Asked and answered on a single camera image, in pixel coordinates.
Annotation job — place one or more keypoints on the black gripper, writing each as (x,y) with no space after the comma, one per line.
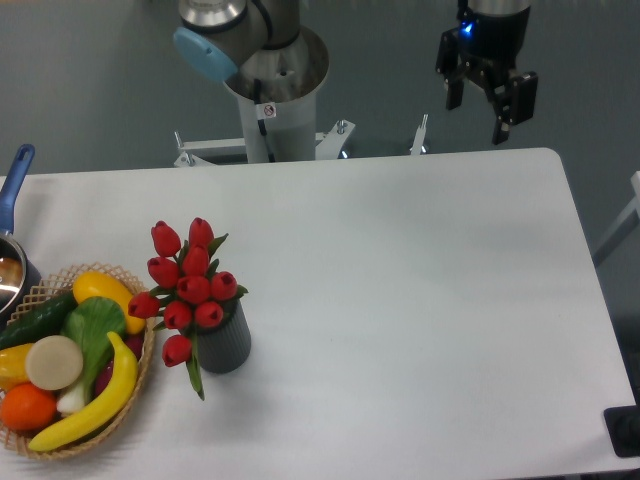
(483,49)

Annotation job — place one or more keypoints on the red tulip bouquet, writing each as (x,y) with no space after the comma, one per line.
(190,291)

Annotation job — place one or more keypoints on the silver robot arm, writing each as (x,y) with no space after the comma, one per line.
(275,68)

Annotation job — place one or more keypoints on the grey ribbed vase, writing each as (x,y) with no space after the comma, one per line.
(225,348)

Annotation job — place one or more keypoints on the black device at table edge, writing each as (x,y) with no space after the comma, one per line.
(623,427)

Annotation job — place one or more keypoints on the dark red fruit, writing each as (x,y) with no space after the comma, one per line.
(135,344)

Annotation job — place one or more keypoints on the green bok choy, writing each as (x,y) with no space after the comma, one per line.
(87,326)

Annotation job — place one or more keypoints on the woven wicker basket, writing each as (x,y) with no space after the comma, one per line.
(50,287)

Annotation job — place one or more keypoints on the yellow banana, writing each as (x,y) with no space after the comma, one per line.
(100,410)

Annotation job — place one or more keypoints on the green cucumber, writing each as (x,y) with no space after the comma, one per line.
(41,321)

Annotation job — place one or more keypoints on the yellow bell pepper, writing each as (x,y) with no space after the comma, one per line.
(13,366)

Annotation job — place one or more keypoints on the orange fruit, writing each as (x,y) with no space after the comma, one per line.
(28,408)

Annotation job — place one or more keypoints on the white frame at right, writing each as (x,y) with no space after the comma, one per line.
(621,227)

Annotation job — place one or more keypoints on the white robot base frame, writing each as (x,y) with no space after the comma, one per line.
(266,145)

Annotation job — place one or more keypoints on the blue handled saucepan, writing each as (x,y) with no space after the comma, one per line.
(18,274)

